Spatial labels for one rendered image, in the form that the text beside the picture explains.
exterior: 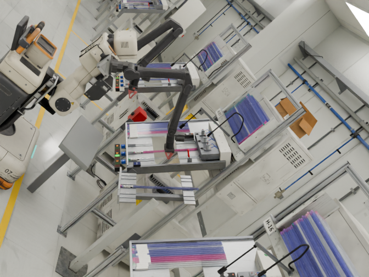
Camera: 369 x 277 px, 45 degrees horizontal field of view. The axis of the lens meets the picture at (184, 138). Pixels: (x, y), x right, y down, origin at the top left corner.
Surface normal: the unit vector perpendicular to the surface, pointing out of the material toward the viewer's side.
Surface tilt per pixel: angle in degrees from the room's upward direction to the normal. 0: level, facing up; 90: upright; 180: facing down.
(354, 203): 90
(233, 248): 44
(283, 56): 90
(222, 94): 90
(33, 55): 92
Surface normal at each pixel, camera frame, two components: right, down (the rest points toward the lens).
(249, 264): 0.07, -0.87
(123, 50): 0.11, 0.47
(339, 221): -0.66, -0.61
